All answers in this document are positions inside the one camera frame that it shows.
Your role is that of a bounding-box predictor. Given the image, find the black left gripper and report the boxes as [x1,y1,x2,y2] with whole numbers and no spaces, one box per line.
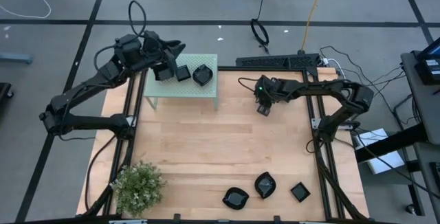
[142,32,187,71]

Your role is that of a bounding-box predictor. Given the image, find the black small square plate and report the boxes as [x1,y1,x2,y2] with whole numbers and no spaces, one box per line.
[290,181,311,203]
[174,64,193,82]

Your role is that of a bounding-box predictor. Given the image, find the black wavy square plate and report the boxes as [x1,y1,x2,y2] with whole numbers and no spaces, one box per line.
[152,62,175,82]

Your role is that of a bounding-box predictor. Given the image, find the black perforated metal panel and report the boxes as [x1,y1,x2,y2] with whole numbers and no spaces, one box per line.
[235,53,323,69]

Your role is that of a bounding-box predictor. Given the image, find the green perforated metal shelf riser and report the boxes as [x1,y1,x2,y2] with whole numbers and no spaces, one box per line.
[143,52,219,111]

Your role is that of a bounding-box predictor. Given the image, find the white box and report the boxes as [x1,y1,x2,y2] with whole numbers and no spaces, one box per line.
[353,127,406,176]

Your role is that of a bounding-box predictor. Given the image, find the black desk crossbar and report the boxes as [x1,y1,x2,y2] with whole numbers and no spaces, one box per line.
[355,123,429,164]

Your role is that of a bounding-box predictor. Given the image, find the artificial green potted plant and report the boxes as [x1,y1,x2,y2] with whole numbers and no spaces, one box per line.
[109,160,168,219]

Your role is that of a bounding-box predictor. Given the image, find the grey desk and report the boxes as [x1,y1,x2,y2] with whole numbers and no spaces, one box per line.
[399,50,440,146]

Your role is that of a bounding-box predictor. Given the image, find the grey furniture foot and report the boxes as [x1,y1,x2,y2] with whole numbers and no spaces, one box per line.
[0,52,34,65]

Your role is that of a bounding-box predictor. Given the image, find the black laptop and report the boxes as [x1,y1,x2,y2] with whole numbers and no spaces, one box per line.
[414,37,440,86]

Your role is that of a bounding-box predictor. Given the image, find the black chair base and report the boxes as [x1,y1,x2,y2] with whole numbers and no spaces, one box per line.
[0,82,14,102]

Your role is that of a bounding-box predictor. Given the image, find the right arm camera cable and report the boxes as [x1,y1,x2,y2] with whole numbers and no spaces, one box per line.
[237,76,259,93]

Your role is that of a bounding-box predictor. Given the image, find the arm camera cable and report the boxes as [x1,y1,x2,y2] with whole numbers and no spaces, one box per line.
[128,0,148,40]
[237,76,259,93]

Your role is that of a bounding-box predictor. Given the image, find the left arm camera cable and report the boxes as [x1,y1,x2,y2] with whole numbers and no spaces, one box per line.
[128,0,148,40]

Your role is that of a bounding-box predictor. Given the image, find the white power cable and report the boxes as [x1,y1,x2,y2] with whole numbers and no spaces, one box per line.
[329,58,349,90]

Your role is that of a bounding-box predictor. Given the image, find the yellow hanging cable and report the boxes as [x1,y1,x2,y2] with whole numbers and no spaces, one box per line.
[300,0,328,54]

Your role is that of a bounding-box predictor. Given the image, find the black tangled cables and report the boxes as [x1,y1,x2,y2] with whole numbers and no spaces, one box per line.
[318,45,413,115]

